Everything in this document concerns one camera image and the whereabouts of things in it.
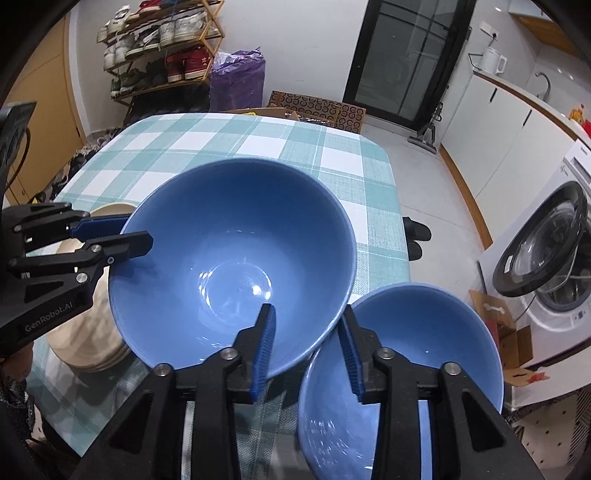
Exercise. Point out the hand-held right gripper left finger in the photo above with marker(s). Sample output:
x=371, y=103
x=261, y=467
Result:
x=263, y=360

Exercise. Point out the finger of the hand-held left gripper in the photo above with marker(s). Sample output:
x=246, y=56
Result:
x=101, y=225
x=124, y=244

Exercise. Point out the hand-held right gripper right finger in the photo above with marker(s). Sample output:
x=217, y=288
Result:
x=350, y=360

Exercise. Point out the stack of beige plates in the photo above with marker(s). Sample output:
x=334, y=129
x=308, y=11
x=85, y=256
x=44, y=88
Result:
x=76, y=323

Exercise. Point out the cream round plate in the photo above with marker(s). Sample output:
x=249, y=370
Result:
x=121, y=354
x=99, y=369

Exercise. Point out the blue bowl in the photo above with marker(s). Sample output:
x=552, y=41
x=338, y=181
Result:
x=240, y=230
x=415, y=323

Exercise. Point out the person's left forearm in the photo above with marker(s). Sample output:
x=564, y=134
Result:
x=16, y=401

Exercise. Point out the scattered pile of shoes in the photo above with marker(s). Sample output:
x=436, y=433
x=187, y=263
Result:
x=74, y=161

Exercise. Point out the black slipper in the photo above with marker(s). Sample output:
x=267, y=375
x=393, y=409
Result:
x=414, y=250
x=418, y=229

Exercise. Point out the wooden door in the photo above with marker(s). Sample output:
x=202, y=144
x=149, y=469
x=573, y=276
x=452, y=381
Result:
x=46, y=92

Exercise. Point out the wooden shoe rack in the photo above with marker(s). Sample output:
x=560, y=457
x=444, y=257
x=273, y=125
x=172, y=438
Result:
x=161, y=90

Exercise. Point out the brown cardboard box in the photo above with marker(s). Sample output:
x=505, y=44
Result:
x=489, y=309

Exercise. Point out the purple plastic bag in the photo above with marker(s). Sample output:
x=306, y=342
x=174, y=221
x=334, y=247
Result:
x=235, y=87

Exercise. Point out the open cardboard box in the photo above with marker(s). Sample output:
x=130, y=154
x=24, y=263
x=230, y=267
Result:
x=272, y=111

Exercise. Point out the black white patterned rug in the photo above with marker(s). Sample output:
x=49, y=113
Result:
x=554, y=429

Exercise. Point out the stick vacuum cleaner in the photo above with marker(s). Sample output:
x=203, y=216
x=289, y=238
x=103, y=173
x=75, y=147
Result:
x=427, y=136

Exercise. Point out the patterned cardboard box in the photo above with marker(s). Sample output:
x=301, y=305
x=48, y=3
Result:
x=318, y=108

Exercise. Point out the white base cabinets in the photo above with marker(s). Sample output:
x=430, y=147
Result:
x=508, y=138

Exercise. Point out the white washing machine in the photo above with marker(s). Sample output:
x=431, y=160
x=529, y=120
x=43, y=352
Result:
x=577, y=170

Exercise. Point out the black framed glass door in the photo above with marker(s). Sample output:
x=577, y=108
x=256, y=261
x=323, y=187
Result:
x=406, y=60

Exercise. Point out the red container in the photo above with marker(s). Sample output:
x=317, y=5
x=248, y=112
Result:
x=586, y=128

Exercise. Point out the white electric kettle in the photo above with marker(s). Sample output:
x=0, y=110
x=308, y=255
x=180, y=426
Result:
x=493, y=60

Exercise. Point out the metal faucet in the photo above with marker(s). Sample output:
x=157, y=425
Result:
x=549, y=90

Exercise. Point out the yellow bottle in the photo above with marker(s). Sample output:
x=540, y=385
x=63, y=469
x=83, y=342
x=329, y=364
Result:
x=578, y=114

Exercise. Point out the white wall socket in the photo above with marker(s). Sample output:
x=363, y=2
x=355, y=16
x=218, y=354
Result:
x=489, y=28

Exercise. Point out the white wall cabinet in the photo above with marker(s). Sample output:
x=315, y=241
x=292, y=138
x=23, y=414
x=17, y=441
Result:
x=549, y=34

